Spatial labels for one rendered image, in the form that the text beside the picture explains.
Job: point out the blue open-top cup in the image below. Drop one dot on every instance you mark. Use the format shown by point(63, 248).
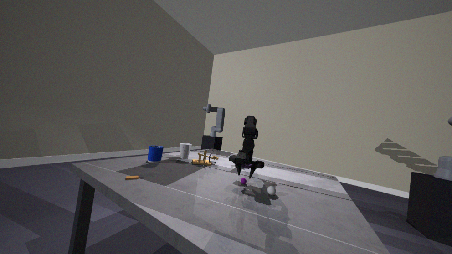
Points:
point(155, 153)

